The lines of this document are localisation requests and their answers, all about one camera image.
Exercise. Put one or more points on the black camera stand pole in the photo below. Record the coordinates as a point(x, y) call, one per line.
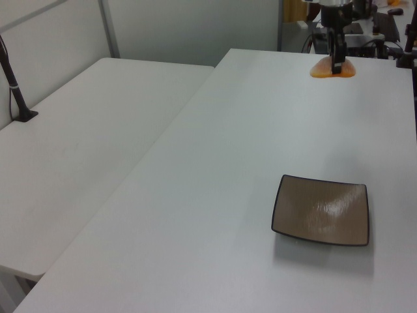
point(14, 88)

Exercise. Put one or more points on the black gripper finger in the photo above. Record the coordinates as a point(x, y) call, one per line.
point(339, 53)
point(329, 44)

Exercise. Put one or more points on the small orange object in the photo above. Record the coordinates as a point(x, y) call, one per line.
point(394, 2)

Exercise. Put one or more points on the small black device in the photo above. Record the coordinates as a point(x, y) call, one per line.
point(320, 42)

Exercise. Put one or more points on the black camera stand with clamp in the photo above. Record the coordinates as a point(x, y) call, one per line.
point(408, 40)

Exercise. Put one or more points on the flat black pad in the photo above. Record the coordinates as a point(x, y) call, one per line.
point(355, 28)

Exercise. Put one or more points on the black keyboard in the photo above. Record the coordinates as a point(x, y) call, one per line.
point(386, 25)

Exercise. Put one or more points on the square brown ceramic plate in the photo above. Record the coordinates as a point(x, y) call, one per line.
point(321, 210)

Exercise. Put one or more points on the black monitor stand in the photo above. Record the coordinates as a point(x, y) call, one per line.
point(361, 8)

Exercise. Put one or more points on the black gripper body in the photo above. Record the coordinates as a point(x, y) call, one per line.
point(335, 17)

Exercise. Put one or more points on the black computer mouse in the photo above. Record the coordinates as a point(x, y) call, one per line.
point(395, 11)

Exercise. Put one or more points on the orange sugared bread bun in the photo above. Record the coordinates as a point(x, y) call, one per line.
point(321, 69)

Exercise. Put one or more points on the yellow wooden board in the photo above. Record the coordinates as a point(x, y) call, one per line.
point(294, 10)

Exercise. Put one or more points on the black electronics box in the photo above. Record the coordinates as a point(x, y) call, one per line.
point(360, 43)

